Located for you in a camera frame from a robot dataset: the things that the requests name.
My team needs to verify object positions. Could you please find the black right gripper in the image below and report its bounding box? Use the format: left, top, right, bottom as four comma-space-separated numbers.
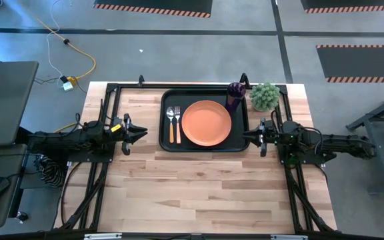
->
243, 117, 278, 157

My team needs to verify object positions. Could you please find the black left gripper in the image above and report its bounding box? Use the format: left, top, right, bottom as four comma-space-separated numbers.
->
111, 113, 149, 156

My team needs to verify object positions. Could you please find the spoon with orange handle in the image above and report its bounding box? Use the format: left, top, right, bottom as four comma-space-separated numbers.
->
166, 106, 175, 144

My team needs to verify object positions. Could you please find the fork with cream handle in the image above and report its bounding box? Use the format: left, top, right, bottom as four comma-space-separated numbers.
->
173, 105, 182, 145

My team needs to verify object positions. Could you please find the purple faceted plastic cup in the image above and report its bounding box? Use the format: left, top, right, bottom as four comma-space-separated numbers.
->
225, 82, 247, 113

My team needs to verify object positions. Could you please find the orange plate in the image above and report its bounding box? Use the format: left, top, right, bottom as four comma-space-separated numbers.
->
181, 99, 233, 147

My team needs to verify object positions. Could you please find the black plastic tray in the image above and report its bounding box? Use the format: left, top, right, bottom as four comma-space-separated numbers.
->
159, 88, 251, 153

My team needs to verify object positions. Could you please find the green artificial potted plant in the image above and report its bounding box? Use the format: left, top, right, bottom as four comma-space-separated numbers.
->
249, 82, 281, 113

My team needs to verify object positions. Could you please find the black mat with orange stripes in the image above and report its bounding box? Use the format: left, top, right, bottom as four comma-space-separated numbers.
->
316, 44, 384, 83
300, 0, 384, 15
93, 0, 214, 19

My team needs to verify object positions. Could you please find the grey desk top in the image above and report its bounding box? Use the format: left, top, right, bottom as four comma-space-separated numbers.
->
0, 61, 40, 147

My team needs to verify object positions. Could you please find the dark desk surface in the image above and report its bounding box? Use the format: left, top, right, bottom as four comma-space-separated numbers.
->
0, 143, 28, 229

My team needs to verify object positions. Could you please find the yellow power cable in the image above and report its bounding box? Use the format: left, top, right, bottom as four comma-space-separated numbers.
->
35, 18, 97, 81

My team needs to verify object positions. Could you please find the striped braided cable sleeve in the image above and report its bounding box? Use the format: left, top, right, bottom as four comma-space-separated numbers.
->
37, 155, 69, 188

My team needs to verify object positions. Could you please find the silver metal bracket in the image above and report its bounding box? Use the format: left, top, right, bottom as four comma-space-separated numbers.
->
271, 234, 309, 240
84, 233, 123, 240

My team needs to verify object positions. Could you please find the neighbouring black station frame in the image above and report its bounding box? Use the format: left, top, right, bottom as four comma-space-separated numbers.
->
346, 87, 384, 194

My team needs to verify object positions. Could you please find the white cable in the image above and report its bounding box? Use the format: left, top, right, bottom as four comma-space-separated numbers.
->
46, 0, 73, 83

